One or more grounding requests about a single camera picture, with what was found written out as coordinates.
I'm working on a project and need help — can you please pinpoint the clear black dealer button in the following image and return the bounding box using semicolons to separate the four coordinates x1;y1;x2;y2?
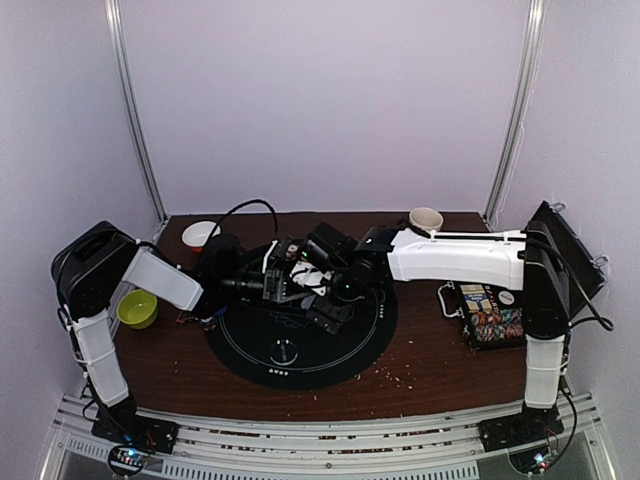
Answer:
269;339;299;367

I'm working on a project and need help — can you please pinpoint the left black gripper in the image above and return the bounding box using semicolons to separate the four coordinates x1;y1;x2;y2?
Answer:
220;267;315;306

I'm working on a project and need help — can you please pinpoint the round black poker mat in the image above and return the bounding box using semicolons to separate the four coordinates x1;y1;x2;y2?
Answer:
205;283;398;391

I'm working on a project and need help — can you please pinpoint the black poker chip case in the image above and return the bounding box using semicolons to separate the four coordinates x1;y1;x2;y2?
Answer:
437;201;606;351

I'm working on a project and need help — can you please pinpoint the cream ceramic mug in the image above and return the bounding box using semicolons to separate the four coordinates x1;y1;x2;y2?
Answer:
408;207;444;234

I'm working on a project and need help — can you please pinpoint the orange white bowl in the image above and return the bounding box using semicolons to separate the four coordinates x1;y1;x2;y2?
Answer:
181;221;221;253

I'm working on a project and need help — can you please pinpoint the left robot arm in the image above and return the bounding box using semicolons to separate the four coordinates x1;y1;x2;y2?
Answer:
51;221;249;452

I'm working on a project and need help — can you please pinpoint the lime green bowl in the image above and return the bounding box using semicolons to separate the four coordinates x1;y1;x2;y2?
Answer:
117;289;158;330

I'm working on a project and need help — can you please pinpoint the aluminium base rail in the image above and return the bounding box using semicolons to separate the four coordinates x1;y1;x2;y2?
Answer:
39;392;619;480

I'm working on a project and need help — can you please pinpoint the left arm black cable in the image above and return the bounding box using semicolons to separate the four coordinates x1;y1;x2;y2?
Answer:
214;199;279;241

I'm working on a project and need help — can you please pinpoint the right aluminium frame post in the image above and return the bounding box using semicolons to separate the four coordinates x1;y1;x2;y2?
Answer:
484;0;546;229

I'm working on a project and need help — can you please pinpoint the red black triangle token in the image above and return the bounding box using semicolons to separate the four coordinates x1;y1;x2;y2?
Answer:
175;312;200;325

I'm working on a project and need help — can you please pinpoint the red poker chip stack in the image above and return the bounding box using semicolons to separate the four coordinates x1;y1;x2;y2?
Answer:
285;245;299;261

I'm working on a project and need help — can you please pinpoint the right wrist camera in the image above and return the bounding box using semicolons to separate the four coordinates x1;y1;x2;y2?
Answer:
289;261;333;296

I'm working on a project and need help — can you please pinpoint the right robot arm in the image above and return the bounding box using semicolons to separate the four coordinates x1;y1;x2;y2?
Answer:
289;220;570;448

